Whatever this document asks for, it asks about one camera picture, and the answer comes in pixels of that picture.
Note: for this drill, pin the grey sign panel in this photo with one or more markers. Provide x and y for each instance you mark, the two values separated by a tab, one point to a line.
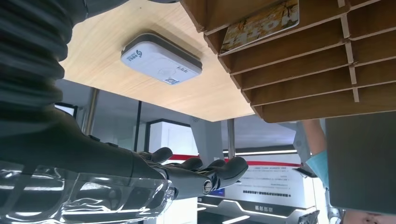
207	139

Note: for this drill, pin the grey white card reader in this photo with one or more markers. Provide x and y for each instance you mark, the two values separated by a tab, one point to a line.
154	58

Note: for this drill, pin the person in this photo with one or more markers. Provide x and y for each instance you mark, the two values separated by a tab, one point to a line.
314	139

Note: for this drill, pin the grey laptop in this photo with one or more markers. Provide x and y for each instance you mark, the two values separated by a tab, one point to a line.
362	160

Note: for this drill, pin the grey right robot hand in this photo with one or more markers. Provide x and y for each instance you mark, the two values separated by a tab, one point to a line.
77	160

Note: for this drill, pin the white display kiosk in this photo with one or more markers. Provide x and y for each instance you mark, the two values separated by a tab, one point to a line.
272	185

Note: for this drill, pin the black framed screen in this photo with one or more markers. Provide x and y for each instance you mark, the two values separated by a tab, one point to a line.
65	109

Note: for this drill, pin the chrome pillar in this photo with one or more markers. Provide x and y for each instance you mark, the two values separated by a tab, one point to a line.
90	111

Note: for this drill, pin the chrome stanchion post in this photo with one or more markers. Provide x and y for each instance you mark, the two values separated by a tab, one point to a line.
230	136

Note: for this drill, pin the brown wooden card organizer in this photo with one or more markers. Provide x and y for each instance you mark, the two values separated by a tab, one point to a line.
309	77

